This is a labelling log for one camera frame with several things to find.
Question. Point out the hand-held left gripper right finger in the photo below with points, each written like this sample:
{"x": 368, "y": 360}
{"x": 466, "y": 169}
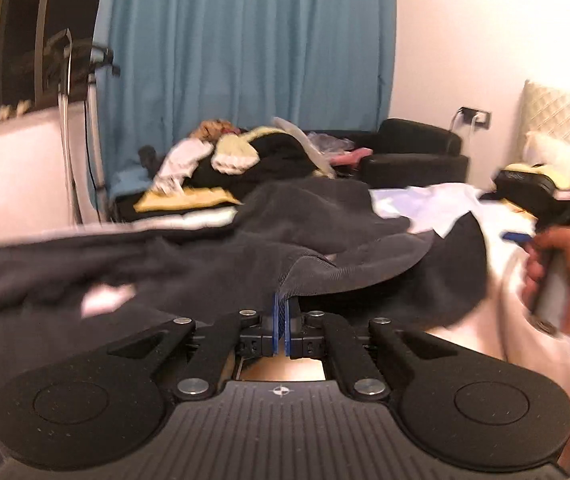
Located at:
{"x": 293, "y": 327}

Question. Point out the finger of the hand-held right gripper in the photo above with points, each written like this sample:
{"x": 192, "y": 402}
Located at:
{"x": 515, "y": 238}

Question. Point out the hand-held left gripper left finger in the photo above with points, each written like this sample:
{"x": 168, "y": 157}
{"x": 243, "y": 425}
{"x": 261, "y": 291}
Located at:
{"x": 279, "y": 322}

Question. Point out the dark grey garment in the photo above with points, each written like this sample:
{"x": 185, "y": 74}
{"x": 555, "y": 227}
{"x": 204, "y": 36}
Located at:
{"x": 215, "y": 260}

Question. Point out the pile of clothes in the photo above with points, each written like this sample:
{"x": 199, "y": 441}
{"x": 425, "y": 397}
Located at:
{"x": 270, "y": 155}

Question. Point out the yellow pillow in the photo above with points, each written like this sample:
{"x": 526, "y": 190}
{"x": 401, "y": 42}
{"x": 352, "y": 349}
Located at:
{"x": 527, "y": 167}

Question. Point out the white pillow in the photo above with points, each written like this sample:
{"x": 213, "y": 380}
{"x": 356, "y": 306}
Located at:
{"x": 550, "y": 152}

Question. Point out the white bed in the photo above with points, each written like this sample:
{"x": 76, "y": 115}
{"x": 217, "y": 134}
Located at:
{"x": 507, "y": 310}

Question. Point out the cream quilted headboard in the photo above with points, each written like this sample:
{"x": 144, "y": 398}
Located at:
{"x": 560, "y": 110}

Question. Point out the white cloth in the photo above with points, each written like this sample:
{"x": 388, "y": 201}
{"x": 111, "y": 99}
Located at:
{"x": 430, "y": 205}

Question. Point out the black sofa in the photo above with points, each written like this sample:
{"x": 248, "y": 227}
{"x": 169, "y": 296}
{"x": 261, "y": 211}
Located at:
{"x": 410, "y": 155}

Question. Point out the yellow cloth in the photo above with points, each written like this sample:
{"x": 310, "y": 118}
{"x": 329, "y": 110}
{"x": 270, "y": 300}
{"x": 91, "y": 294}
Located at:
{"x": 190, "y": 200}

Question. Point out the pink cloth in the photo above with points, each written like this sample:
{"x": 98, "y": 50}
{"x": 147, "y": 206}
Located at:
{"x": 352, "y": 156}

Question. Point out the clear plastic bag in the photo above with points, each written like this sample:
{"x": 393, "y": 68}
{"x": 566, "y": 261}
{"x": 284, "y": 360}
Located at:
{"x": 330, "y": 141}

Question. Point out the blue curtain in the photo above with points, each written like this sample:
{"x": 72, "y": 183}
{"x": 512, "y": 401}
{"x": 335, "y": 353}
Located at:
{"x": 245, "y": 50}

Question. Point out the metal tripod stand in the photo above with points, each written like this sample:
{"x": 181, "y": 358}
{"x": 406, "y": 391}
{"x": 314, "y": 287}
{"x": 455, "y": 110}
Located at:
{"x": 67, "y": 110}

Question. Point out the dark window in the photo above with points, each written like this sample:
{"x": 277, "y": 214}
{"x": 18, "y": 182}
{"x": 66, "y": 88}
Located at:
{"x": 20, "y": 35}

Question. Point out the wall outlet with plugs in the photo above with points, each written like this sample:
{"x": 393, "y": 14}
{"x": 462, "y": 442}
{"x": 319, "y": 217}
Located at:
{"x": 476, "y": 118}

